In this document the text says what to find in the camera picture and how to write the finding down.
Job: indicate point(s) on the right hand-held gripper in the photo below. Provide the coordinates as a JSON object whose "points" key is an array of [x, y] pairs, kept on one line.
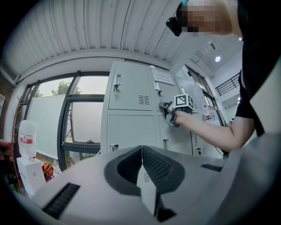
{"points": [[183, 102]]}

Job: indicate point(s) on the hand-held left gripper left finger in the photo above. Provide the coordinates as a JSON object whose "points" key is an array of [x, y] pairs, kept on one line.
{"points": [[123, 173]]}

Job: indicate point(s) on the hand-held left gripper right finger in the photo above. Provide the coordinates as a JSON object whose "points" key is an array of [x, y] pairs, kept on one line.
{"points": [[166, 173]]}

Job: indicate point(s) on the grey metal locker door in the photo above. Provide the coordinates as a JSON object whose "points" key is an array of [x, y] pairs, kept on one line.
{"points": [[163, 94]]}

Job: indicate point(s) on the grey metal locker cabinet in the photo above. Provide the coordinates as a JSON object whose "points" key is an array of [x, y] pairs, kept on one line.
{"points": [[129, 92]]}

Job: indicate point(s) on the person's right forearm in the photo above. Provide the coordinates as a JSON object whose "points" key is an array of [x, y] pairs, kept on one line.
{"points": [[208, 129]]}

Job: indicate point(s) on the white paper notice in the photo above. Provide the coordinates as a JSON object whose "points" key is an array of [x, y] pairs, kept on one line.
{"points": [[163, 77]]}

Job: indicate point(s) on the red label water bottle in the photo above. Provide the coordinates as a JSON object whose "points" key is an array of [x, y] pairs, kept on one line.
{"points": [[207, 114]]}

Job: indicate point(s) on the black mezzanine railing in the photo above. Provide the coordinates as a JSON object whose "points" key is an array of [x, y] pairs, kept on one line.
{"points": [[229, 84]]}

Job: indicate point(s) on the round ceiling light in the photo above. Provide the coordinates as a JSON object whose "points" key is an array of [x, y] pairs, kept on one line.
{"points": [[217, 58]]}

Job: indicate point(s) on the orange bag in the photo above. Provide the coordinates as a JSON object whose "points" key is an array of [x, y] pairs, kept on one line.
{"points": [[47, 171]]}

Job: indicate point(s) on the white water dispenser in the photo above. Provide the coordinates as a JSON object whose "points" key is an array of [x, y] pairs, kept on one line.
{"points": [[30, 175]]}

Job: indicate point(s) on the person's face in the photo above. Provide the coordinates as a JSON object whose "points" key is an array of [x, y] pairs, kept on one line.
{"points": [[208, 17]]}

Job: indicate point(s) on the person's black shirt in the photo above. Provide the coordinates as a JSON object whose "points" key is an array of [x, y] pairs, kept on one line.
{"points": [[259, 66]]}

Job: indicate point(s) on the black window frame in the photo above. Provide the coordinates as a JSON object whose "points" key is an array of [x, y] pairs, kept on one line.
{"points": [[65, 123]]}

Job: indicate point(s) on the black head-mounted camera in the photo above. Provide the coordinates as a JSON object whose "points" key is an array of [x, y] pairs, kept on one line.
{"points": [[174, 26]]}

